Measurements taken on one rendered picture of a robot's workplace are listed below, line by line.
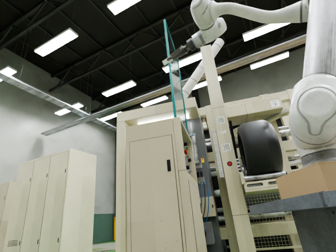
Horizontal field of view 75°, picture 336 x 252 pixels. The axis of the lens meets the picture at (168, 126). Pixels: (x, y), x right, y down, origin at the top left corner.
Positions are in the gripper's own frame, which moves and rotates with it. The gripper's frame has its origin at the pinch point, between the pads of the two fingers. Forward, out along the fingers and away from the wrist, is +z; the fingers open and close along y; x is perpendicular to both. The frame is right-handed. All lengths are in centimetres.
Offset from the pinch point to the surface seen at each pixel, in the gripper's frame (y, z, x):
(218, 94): 98, -12, -27
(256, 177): 54, -10, -108
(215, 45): 164, -34, 38
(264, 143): 56, -29, -85
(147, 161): -11, 40, -53
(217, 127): 82, 2, -57
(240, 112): 119, -23, -55
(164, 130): -0.8, 24.0, -40.0
